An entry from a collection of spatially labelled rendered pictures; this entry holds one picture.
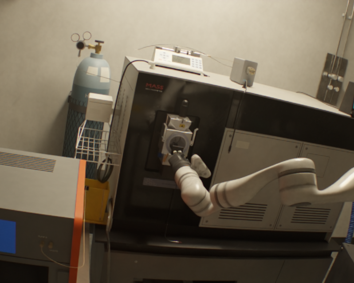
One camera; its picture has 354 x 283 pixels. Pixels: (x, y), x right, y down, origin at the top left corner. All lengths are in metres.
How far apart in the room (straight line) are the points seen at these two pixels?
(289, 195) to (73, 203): 0.53
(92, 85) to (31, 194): 1.27
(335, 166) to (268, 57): 1.22
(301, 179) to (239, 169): 0.78
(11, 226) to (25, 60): 1.77
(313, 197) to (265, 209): 0.91
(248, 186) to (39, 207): 0.52
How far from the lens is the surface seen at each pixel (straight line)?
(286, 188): 0.83
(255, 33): 2.73
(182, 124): 1.37
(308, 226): 1.93
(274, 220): 1.79
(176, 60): 1.74
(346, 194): 0.89
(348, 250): 1.19
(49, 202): 0.94
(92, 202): 1.55
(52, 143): 2.64
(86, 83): 2.14
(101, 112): 1.69
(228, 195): 0.93
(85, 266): 1.42
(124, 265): 1.62
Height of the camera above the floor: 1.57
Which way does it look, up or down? 16 degrees down
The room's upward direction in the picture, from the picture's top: 13 degrees clockwise
